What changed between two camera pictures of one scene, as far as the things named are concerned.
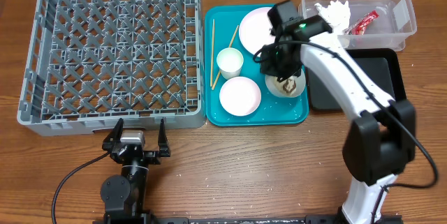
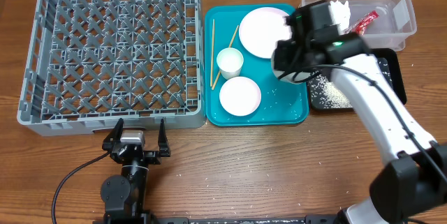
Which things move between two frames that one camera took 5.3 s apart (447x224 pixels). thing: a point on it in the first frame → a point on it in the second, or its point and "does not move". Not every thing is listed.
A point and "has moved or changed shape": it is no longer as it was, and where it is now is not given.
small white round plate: (239, 96) does not move
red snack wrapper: (359, 25) does not move
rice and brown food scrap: (286, 87) → (327, 93)
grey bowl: (290, 87) has moved or changed shape
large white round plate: (254, 29) does not move
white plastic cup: (230, 61) does not move
